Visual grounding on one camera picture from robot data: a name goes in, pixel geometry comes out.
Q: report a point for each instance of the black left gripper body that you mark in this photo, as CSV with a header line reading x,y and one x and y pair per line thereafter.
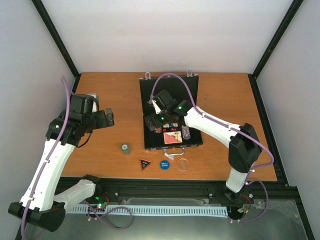
x,y
99,124

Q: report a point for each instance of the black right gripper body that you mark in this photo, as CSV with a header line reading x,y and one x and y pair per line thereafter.
x,y
158,123

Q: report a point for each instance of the red poker chip stack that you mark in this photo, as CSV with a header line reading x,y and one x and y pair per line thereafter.
x,y
158,130

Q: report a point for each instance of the red back card deck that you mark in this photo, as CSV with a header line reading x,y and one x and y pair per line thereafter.
x,y
173,137

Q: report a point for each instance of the blue poker chip stack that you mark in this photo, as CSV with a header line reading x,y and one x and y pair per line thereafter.
x,y
185,130

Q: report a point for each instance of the black poker set case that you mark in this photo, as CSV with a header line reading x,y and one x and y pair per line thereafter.
x,y
155,141

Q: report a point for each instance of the blue small blind button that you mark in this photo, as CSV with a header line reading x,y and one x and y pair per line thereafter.
x,y
164,165

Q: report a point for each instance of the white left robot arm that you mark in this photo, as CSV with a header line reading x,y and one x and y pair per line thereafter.
x,y
40,205

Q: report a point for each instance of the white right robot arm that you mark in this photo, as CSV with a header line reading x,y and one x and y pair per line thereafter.
x,y
241,140

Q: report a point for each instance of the green poker chip stack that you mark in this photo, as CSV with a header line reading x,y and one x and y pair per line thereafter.
x,y
125,148

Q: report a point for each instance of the triangular all in button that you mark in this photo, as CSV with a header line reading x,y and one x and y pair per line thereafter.
x,y
144,163

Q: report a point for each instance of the clear round dealer button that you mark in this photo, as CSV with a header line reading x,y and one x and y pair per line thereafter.
x,y
183,164

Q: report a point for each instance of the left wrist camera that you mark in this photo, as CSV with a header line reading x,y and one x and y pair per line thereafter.
x,y
84,103

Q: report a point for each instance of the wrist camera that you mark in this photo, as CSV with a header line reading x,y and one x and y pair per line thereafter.
x,y
84,103
163,101

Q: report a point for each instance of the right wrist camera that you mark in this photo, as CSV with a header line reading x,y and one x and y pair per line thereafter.
x,y
163,101

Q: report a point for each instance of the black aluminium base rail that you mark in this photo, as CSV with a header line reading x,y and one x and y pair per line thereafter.
x,y
214,191

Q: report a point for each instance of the light blue cable duct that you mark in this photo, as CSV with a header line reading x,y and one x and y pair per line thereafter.
x,y
164,211

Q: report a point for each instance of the black frame post left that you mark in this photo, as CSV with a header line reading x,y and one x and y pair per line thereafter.
x,y
44,15

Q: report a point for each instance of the black frame post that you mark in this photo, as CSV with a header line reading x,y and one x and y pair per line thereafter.
x,y
281,29
44,15

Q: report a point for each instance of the black frame post right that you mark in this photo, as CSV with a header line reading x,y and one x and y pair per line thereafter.
x,y
281,29

